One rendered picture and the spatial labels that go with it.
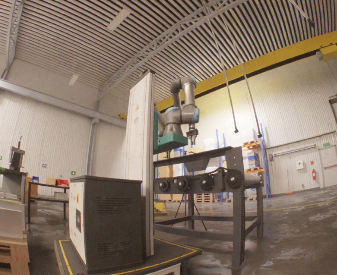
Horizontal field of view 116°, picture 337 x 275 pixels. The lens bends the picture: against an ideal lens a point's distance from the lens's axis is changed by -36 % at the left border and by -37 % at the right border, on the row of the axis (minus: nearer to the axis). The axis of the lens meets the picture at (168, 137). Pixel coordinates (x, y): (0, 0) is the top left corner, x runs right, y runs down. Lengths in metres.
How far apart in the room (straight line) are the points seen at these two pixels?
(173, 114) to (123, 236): 0.88
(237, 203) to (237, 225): 0.20
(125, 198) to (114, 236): 0.22
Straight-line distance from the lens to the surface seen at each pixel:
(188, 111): 1.23
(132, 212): 0.95
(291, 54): 8.78
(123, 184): 0.92
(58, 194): 3.45
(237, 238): 1.63
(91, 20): 9.50
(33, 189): 6.54
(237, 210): 1.57
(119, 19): 6.95
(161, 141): 1.19
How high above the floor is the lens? 0.78
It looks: 18 degrees up
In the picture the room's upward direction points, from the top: 1 degrees counter-clockwise
